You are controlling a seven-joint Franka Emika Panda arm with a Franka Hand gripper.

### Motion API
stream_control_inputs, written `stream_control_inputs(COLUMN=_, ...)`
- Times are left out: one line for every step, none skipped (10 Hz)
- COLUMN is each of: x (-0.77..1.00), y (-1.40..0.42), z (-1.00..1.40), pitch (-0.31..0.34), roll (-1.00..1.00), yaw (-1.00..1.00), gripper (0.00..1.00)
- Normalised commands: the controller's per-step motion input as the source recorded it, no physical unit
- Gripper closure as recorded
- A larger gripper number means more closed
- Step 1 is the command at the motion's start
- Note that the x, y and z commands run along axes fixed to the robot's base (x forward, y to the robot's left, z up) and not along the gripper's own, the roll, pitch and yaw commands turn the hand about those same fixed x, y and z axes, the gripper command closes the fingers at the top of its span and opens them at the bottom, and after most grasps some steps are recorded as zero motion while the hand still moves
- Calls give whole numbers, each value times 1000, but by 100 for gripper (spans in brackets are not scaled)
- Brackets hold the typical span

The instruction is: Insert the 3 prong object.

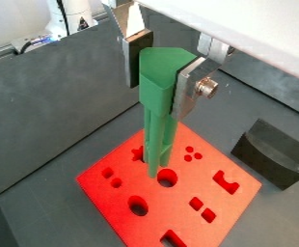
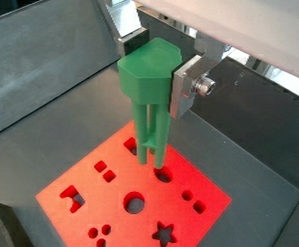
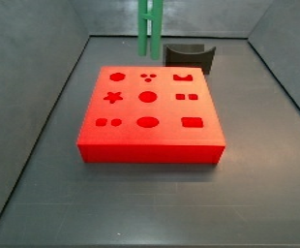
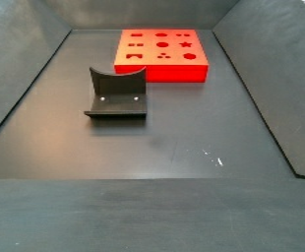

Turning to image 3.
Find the green three prong object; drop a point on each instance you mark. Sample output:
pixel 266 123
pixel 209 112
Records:
pixel 150 27

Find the red shape sorter box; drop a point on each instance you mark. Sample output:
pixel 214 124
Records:
pixel 151 115

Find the black curved block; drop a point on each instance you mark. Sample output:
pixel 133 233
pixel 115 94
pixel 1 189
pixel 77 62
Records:
pixel 189 55

